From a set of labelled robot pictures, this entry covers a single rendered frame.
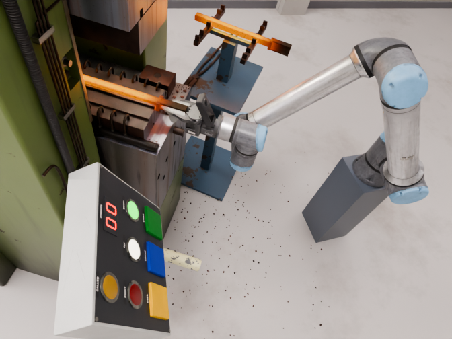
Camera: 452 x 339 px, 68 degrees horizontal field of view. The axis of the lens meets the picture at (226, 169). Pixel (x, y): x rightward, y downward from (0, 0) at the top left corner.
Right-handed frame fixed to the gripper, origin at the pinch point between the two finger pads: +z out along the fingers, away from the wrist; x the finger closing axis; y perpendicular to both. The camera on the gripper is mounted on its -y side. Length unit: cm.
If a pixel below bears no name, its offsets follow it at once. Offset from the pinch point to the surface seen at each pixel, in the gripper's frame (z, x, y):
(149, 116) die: 3.4, -6.4, 1.1
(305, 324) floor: -91, -28, 99
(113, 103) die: 16.4, -6.1, 1.2
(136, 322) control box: -19, -69, -9
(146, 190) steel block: 1.3, -15.9, 33.3
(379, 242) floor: -134, 36, 99
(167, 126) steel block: -1.6, -2.3, 8.6
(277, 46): -32, 49, -3
